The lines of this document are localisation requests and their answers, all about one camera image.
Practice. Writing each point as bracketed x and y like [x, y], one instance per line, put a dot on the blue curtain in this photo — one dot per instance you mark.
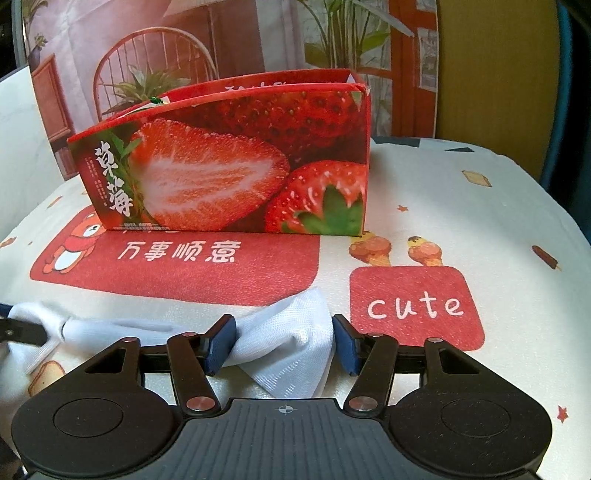
[577, 115]

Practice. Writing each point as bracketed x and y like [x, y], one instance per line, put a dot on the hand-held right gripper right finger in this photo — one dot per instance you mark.
[346, 344]

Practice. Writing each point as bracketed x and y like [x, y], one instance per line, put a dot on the printed cartoon tablecloth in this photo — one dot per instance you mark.
[415, 221]

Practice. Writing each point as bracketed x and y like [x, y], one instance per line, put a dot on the white marble board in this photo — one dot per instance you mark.
[23, 138]

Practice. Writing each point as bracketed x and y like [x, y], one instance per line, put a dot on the white ribbed cloth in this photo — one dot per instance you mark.
[286, 332]

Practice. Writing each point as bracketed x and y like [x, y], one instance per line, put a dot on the red strawberry print box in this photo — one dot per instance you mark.
[207, 175]

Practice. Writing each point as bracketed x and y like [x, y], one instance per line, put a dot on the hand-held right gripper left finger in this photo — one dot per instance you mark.
[220, 344]

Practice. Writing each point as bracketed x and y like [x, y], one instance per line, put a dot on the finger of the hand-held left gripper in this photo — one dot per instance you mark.
[23, 331]

